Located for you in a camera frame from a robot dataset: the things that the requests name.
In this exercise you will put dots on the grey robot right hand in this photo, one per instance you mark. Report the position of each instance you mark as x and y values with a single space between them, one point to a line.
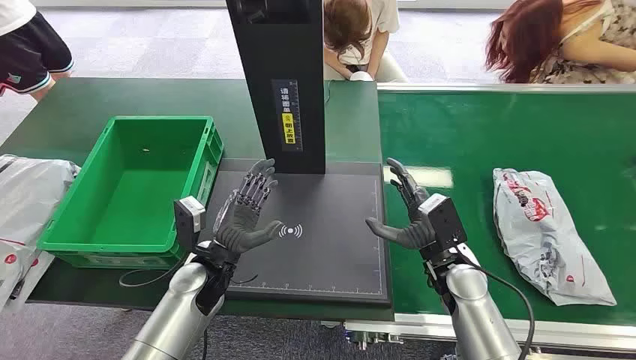
415 231

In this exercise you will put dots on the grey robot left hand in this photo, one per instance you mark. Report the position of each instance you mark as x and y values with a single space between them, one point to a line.
243 223

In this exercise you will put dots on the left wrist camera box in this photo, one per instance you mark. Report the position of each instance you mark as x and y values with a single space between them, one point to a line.
188 218

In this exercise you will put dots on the black scanner base plate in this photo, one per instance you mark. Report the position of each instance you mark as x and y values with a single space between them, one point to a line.
328 258

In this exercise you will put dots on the green plastic crate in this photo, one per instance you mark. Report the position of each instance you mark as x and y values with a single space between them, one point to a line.
139 198

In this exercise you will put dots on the black scanner machine column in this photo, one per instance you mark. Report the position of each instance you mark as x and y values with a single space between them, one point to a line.
268 49

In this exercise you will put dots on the white round object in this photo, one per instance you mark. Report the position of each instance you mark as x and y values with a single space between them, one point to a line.
361 76

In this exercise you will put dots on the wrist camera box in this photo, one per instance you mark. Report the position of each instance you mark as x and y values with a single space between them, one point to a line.
188 218
444 218

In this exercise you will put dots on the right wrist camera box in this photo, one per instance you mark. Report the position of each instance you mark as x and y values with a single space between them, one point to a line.
444 218

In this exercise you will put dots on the green conveyor belt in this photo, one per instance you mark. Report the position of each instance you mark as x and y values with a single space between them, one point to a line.
472 134

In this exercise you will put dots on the grey plastic bag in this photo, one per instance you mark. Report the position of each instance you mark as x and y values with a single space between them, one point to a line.
30 194

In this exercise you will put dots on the grey plastic package red print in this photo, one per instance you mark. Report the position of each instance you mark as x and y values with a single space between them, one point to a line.
541 238

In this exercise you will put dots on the white mailer bag red marks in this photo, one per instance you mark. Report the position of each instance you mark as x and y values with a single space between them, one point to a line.
20 268

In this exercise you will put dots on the black and yellow column label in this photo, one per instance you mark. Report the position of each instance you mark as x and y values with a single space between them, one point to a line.
288 119

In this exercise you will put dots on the person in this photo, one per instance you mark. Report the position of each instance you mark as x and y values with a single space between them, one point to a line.
357 25
25 44
571 39

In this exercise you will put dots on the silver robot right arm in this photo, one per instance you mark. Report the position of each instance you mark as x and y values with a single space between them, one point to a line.
477 313

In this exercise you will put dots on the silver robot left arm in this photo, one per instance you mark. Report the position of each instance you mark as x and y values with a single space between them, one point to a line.
174 318

